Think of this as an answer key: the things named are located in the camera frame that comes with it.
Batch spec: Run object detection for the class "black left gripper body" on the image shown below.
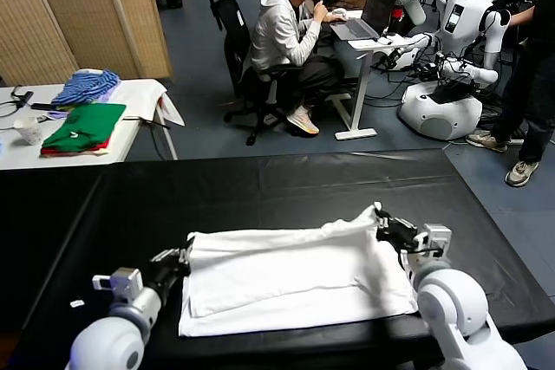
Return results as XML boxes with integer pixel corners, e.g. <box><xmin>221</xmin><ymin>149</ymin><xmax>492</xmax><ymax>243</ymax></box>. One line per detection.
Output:
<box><xmin>149</xmin><ymin>252</ymin><xmax>192</xmax><ymax>291</ymax></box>

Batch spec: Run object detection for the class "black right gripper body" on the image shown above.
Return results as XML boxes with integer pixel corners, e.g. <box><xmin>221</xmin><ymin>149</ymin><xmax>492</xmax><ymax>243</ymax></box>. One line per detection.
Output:
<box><xmin>375</xmin><ymin>217</ymin><xmax>428</xmax><ymax>252</ymax></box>

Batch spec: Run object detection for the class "white t-shirt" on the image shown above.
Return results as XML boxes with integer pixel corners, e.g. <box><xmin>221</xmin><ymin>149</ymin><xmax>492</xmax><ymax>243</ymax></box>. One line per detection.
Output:
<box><xmin>178</xmin><ymin>203</ymin><xmax>420</xmax><ymax>338</ymax></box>

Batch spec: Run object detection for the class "standing person in dark clothes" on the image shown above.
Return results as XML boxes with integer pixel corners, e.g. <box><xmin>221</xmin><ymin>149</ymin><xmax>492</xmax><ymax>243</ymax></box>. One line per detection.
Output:
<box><xmin>466</xmin><ymin>0</ymin><xmax>555</xmax><ymax>188</ymax></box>

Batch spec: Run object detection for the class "black table cover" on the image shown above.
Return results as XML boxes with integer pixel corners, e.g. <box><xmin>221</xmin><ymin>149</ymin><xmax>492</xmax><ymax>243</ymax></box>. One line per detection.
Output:
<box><xmin>0</xmin><ymin>148</ymin><xmax>555</xmax><ymax>370</ymax></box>

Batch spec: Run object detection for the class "white folding table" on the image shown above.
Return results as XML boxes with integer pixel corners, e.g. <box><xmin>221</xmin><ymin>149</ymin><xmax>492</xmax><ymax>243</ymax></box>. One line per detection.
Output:
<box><xmin>0</xmin><ymin>78</ymin><xmax>179</xmax><ymax>171</ymax></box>

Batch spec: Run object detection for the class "white standing desk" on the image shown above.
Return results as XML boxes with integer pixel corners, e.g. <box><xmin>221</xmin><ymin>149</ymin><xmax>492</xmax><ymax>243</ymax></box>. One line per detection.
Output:
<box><xmin>333</xmin><ymin>9</ymin><xmax>407</xmax><ymax>142</ymax></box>

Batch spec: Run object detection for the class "red folded shirt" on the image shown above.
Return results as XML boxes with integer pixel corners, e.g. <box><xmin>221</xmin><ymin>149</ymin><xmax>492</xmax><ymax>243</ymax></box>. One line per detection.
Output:
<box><xmin>41</xmin><ymin>138</ymin><xmax>112</xmax><ymax>157</ymax></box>

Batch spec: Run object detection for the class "green folded shirt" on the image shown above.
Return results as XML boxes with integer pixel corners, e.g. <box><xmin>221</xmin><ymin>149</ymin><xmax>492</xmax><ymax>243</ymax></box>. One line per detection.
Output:
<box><xmin>42</xmin><ymin>102</ymin><xmax>127</xmax><ymax>153</ymax></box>

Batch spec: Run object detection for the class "blue striped shirt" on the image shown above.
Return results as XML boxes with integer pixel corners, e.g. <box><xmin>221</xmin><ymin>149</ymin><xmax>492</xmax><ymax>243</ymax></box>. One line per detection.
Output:
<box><xmin>51</xmin><ymin>68</ymin><xmax>121</xmax><ymax>107</ymax></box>

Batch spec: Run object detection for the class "white paper cup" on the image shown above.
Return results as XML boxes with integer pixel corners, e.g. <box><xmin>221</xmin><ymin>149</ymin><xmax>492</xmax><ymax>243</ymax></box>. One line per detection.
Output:
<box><xmin>12</xmin><ymin>117</ymin><xmax>43</xmax><ymax>146</ymax></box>

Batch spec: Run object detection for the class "red cola bottle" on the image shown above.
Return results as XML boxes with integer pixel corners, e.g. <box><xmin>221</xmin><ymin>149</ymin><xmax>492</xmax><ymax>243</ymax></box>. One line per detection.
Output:
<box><xmin>388</xmin><ymin>0</ymin><xmax>404</xmax><ymax>36</ymax></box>

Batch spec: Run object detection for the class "seated man in white hoodie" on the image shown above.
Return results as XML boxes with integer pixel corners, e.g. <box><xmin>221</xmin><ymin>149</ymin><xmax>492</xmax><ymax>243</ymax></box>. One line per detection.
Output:
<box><xmin>249</xmin><ymin>0</ymin><xmax>348</xmax><ymax>136</ymax></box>

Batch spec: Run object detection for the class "white humanoid robot on base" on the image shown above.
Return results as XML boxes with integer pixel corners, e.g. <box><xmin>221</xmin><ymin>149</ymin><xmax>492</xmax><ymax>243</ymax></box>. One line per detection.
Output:
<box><xmin>396</xmin><ymin>0</ymin><xmax>513</xmax><ymax>142</ymax></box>

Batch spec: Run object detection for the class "grey laptop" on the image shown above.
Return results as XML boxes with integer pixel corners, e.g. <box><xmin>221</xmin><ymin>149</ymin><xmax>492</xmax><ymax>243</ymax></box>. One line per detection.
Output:
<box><xmin>330</xmin><ymin>0</ymin><xmax>398</xmax><ymax>41</ymax></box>

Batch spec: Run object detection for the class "black office chair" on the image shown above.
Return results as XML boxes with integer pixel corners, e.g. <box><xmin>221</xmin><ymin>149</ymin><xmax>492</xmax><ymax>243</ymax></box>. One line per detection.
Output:
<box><xmin>208</xmin><ymin>0</ymin><xmax>313</xmax><ymax>146</ymax></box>

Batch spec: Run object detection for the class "woven wooden folding screen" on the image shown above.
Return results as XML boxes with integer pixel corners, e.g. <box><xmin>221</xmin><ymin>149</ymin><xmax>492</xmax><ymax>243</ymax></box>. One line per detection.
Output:
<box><xmin>0</xmin><ymin>0</ymin><xmax>173</xmax><ymax>88</ymax></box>

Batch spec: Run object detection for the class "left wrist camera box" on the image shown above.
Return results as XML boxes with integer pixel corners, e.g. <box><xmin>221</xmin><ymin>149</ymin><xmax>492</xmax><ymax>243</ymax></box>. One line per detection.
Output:
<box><xmin>91</xmin><ymin>267</ymin><xmax>144</xmax><ymax>302</ymax></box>

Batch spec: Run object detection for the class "thin black cable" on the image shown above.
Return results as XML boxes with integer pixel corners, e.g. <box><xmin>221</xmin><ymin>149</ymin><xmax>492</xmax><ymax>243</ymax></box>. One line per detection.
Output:
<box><xmin>122</xmin><ymin>116</ymin><xmax>171</xmax><ymax>159</ymax></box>

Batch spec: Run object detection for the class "black floor cable bundle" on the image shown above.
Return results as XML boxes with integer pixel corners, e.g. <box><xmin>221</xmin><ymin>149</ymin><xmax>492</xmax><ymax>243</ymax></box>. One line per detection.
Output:
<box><xmin>370</xmin><ymin>51</ymin><xmax>441</xmax><ymax>85</ymax></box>

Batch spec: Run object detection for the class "black corded headset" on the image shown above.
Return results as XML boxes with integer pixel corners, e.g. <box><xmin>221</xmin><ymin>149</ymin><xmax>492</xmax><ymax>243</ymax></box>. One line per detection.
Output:
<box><xmin>0</xmin><ymin>85</ymin><xmax>35</xmax><ymax>119</ymax></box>

